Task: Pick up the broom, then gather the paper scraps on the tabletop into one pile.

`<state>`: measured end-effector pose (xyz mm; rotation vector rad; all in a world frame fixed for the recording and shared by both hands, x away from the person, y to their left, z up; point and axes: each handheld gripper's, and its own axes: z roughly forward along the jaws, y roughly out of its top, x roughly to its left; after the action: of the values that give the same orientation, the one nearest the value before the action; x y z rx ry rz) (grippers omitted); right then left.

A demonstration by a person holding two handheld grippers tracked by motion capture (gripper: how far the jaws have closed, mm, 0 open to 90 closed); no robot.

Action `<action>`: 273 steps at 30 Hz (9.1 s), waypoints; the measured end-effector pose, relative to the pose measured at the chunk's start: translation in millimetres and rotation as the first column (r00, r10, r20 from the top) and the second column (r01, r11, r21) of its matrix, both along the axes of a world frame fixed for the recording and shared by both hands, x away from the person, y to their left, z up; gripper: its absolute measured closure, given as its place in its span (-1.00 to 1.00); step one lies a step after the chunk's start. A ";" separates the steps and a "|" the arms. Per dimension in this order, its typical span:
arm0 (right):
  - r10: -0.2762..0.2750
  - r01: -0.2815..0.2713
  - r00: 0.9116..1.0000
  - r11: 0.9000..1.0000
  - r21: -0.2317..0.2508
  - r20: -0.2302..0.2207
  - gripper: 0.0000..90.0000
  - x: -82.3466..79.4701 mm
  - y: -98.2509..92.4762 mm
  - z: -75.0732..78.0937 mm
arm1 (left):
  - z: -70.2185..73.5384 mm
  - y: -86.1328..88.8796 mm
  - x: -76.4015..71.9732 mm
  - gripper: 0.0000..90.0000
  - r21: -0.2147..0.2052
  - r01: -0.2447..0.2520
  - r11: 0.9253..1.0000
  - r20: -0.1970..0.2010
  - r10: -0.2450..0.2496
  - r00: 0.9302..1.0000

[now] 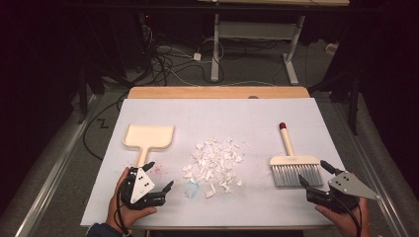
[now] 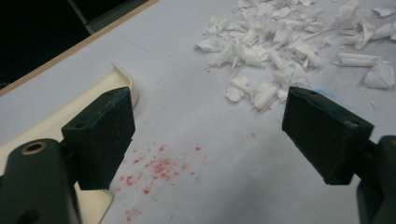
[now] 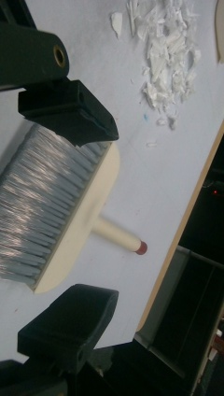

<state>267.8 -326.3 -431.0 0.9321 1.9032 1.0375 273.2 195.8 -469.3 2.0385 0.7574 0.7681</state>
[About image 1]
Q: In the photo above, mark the white metal desk frame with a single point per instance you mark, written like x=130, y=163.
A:
x=215, y=49

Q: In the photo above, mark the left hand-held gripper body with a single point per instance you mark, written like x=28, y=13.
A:
x=141, y=184

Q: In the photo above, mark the aluminium floor rail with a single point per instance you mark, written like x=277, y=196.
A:
x=372, y=171
x=56, y=168

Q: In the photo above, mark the pile of white paper scraps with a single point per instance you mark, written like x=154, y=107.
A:
x=215, y=161

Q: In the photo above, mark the white table cover sheet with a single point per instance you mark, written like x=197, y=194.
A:
x=230, y=118

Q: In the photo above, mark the clear blue plastic scrap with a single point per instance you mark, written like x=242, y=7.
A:
x=191, y=190

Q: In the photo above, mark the cream brush with red tip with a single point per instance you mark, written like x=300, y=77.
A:
x=293, y=161

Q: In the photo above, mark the person's left hand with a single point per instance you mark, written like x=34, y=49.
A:
x=117, y=210

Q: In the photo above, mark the white power adapter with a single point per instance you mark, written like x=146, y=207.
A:
x=197, y=56

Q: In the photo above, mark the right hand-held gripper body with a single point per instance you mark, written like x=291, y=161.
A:
x=349, y=186

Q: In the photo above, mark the person's right hand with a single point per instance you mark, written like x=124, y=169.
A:
x=346, y=223

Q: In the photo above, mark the black stand leg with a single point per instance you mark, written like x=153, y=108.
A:
x=353, y=105
x=82, y=98

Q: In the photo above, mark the cream plastic dustpan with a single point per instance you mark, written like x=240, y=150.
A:
x=148, y=136

